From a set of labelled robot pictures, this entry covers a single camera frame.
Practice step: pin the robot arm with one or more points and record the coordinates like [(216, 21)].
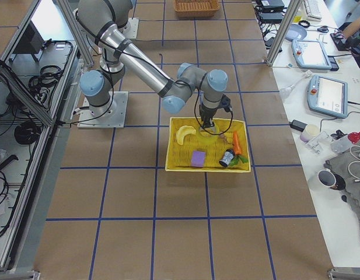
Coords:
[(103, 22)]

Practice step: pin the teach pendant near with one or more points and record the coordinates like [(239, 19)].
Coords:
[(328, 96)]

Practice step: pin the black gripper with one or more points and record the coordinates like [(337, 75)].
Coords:
[(205, 114)]

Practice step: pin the black power adapter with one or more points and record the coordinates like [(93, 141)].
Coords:
[(297, 125)]

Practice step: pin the grey cloth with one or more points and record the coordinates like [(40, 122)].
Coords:
[(347, 166)]

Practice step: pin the small dark can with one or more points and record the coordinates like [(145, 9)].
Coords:
[(227, 157)]

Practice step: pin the brown wicker basket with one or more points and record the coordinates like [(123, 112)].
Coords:
[(196, 6)]

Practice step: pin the teach pendant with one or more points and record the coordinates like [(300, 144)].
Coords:
[(328, 96), (310, 54)]

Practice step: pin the brown toy animal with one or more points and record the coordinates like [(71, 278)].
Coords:
[(224, 138)]

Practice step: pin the purple foam block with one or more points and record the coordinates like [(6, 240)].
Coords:
[(198, 159)]

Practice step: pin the orange toy carrot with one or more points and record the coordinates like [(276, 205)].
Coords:
[(236, 145)]

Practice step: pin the yellow tape roll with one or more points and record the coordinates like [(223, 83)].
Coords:
[(208, 136)]

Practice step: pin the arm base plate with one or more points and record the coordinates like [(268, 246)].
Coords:
[(130, 30), (105, 117)]

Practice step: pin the aluminium frame post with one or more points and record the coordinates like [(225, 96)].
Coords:
[(293, 7)]

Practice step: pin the yellow plastic basket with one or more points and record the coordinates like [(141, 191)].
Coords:
[(178, 157)]

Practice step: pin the white lilac jar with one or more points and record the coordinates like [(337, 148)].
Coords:
[(309, 132)]

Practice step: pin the teach pendant far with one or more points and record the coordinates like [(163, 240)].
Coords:
[(310, 54)]

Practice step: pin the blue plate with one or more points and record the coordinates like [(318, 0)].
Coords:
[(295, 32)]

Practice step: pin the yellow toy banana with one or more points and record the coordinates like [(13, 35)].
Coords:
[(184, 131)]

